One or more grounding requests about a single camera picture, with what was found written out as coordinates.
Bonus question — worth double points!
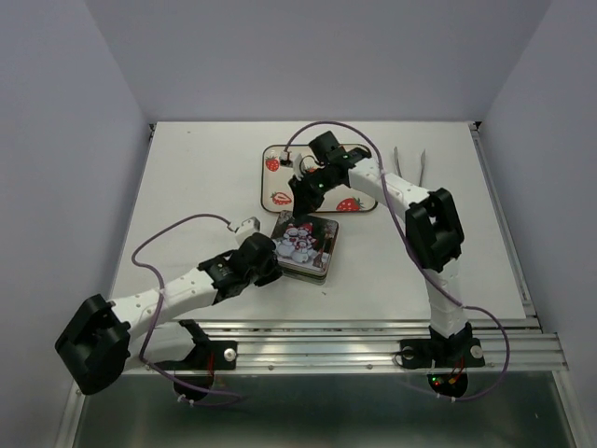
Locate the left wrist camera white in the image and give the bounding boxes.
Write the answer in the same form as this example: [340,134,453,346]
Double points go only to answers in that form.
[228,217,260,245]

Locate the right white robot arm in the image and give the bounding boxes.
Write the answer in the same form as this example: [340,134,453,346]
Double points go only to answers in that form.
[280,132,472,370]

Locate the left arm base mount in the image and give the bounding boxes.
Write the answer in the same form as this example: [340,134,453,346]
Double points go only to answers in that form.
[152,319,243,407]

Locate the strawberry print tray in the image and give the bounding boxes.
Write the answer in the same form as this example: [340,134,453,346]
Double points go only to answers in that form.
[261,145,378,214]

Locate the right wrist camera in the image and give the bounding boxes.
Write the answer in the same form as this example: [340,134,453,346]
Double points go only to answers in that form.
[289,152,304,178]

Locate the metal tongs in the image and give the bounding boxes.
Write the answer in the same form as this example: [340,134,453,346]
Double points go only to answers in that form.
[393,147,426,187]

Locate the gold tin lid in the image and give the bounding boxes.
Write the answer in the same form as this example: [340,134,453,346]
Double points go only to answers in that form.
[271,211,340,268]

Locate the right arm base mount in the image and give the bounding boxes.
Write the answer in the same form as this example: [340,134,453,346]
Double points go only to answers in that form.
[393,338,486,399]

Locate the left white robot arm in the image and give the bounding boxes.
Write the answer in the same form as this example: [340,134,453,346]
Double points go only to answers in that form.
[55,232,282,395]

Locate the square gold cookie tin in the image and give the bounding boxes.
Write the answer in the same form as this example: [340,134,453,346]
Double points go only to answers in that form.
[281,263,330,285]

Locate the aluminium front frame rails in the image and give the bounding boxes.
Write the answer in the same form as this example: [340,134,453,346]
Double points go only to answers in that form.
[200,317,568,375]

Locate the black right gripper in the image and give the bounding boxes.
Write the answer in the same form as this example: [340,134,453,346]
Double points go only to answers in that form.
[287,165,339,219]

